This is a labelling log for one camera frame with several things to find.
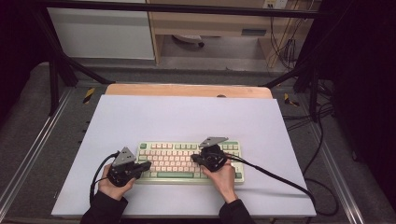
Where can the person's right hand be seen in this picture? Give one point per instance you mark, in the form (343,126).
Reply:
(222,183)

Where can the aluminium rail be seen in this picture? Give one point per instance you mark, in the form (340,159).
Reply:
(336,168)
(37,146)

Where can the white cabinet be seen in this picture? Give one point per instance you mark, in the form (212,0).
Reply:
(99,34)

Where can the black metal frame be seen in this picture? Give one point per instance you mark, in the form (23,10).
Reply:
(186,8)

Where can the person's left hand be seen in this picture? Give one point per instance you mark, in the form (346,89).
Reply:
(110,188)

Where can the chair base with caster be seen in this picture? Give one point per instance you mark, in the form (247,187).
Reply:
(188,38)

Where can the white power strip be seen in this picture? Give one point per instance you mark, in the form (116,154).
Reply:
(275,3)

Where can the yellow black tape strip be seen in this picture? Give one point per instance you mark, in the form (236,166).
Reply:
(89,95)
(290,100)

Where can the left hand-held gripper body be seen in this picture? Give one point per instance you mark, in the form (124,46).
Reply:
(121,172)

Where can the white table board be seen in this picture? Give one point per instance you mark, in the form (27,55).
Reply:
(186,118)

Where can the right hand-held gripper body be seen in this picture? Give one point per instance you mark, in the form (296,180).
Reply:
(213,158)

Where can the wooden table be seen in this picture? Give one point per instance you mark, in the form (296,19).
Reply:
(186,90)

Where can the wooden desk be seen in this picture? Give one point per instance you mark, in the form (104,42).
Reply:
(202,23)

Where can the green and pink keyboard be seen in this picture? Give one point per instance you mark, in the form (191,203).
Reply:
(174,163)

